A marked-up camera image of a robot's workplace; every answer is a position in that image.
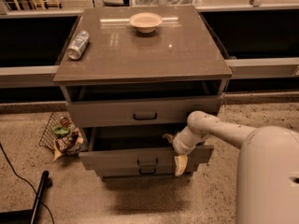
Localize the brown chip bag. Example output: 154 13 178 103
53 131 81 160

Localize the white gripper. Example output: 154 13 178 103
163 126 200 176

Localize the silver soda can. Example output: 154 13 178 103
66 30 90 60

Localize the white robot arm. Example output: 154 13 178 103
164 111 299 224

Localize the white paper bowl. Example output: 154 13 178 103
129 12 163 34

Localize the black stand base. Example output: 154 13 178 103
0 171 50 224

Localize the grey drawer cabinet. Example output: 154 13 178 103
51 5 233 182

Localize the green snack bag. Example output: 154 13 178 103
52 126 70 138

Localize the black wire basket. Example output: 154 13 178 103
39 112 88 156

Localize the grey drawer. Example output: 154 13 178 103
78 127 215 172
94 165 197 179
66 95 222 128

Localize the small red can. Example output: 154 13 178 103
60 117 70 128

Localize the black floor cable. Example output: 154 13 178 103
0 143 55 224

